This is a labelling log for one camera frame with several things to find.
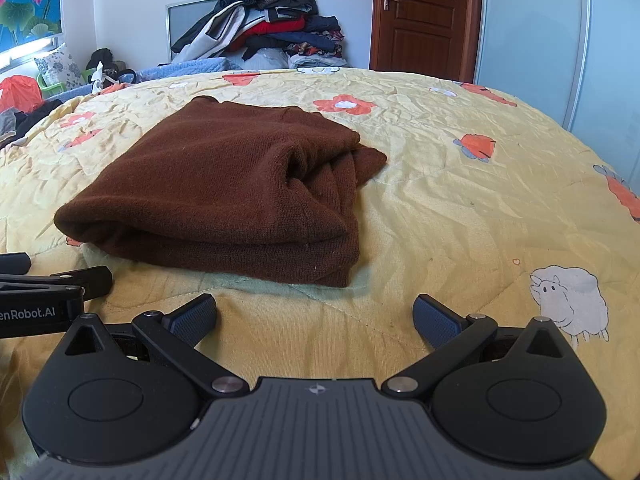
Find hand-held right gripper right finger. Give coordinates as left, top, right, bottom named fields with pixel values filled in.
left=381, top=294, right=568, bottom=401

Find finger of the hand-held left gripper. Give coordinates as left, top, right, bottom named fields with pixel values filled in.
left=0, top=253, right=32, bottom=276
left=0, top=265, right=114, bottom=303

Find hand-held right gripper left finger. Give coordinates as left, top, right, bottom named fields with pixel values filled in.
left=63, top=293, right=250, bottom=400

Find brown knit sweater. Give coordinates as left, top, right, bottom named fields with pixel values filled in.
left=53, top=95, right=389, bottom=289

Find dark crumpled clothes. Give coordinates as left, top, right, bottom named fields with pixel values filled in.
left=0, top=99, right=64, bottom=150

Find pile of mixed clothes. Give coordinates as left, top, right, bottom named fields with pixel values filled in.
left=171, top=0, right=349, bottom=72

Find yellow printed bed quilt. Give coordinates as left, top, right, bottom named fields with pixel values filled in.
left=0, top=67, right=640, bottom=480

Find green plastic chair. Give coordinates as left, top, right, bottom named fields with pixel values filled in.
left=37, top=72, right=67, bottom=100

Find floral pillow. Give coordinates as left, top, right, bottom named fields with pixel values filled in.
left=34, top=44, right=89, bottom=92

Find black bag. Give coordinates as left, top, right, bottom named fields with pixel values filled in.
left=85, top=48, right=137, bottom=84

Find blue quilted blanket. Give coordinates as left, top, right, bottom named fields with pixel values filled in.
left=64, top=57, right=242, bottom=97

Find grey framed panel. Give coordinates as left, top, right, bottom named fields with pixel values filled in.
left=165, top=0, right=237, bottom=62

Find brown wooden door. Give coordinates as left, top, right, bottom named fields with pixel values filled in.
left=369, top=0, right=486, bottom=86
left=374, top=0, right=474, bottom=82

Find pale sliding wardrobe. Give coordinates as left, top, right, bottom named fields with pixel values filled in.
left=474, top=0, right=640, bottom=173

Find lotus wall poster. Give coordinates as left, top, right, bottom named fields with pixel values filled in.
left=0, top=0, right=64, bottom=54

